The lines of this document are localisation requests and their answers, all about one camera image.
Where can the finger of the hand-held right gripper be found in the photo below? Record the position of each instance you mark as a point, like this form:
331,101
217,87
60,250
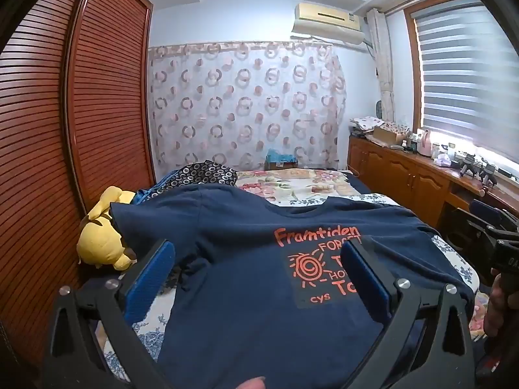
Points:
486,212

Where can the pink floral blanket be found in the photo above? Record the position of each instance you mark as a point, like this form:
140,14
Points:
292,186

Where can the yellow plush toy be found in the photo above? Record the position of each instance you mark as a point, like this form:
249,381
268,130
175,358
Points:
99,243

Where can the brown box with blue item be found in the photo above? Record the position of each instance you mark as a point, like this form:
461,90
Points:
279,157

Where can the beige tied side curtain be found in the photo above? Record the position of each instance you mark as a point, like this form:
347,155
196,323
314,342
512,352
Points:
383,69

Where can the person's left hand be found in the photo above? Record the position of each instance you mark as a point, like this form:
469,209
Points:
251,383

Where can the open cardboard box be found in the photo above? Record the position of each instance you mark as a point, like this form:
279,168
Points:
385,134

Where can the long wooden cabinet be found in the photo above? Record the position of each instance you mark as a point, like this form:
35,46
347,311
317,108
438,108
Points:
405,170

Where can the pink bottle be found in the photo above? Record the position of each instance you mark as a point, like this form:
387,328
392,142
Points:
423,144

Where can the navy printed t-shirt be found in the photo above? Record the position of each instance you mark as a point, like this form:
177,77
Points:
243,291

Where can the white air conditioner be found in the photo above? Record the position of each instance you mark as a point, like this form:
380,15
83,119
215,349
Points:
324,18

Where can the brown slatted wardrobe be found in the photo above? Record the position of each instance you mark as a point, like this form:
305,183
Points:
40,129

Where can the person's right hand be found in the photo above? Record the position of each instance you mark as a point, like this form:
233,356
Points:
496,308

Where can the purple tissue pack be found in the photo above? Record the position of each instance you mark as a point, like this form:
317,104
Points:
444,161

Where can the navy bed sheet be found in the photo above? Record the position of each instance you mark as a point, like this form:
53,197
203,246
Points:
361,184

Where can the beaded dark cushion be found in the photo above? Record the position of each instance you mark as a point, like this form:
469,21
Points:
202,174

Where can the striped window blind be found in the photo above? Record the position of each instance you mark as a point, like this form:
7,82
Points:
466,89

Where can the blue floral white blanket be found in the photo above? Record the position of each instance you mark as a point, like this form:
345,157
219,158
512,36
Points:
460,265

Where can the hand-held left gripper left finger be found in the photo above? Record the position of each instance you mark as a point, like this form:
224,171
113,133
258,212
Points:
148,281

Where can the folded floral cloth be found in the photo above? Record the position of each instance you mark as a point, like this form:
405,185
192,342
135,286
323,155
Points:
367,122

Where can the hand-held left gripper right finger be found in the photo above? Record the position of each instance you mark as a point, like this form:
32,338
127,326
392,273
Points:
365,279

